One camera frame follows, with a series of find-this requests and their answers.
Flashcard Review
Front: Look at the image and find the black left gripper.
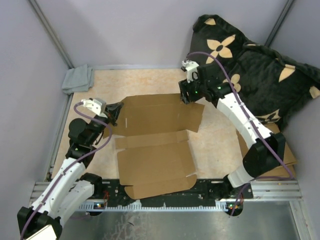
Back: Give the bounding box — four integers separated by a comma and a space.
86, 101, 124, 145

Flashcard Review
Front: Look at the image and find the black floral plush pillow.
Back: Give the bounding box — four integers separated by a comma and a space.
189, 14, 320, 130

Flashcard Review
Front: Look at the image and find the brown cardboard box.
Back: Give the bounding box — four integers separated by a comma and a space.
112, 93, 205, 200

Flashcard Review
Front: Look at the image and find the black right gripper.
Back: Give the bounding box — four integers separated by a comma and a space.
179, 73, 207, 105

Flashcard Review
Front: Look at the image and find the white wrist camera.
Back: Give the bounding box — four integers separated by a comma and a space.
81, 98, 107, 118
181, 60, 199, 84

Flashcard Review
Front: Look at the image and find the white sheet corner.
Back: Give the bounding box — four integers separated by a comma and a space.
26, 225, 57, 240

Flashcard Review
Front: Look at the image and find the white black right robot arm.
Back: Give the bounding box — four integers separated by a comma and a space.
178, 61, 286, 198

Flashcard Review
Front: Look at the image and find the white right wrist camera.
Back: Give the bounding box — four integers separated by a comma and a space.
181, 60, 199, 84

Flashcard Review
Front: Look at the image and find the small folded cardboard box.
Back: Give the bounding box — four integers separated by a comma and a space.
265, 123, 297, 166

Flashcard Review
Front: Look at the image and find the grey folded cloth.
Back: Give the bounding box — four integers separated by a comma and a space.
61, 64, 94, 95

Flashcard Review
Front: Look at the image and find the aluminium rail frame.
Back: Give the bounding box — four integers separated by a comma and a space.
29, 181, 305, 205

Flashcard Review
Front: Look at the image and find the white perforated cable duct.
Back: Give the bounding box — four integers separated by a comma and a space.
76, 201, 229, 212

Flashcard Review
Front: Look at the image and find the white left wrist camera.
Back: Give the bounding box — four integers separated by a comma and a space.
81, 98, 107, 118

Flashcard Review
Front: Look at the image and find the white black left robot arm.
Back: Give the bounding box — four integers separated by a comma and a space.
17, 98, 124, 240

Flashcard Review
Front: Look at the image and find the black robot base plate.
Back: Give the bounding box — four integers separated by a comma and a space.
86, 179, 253, 216

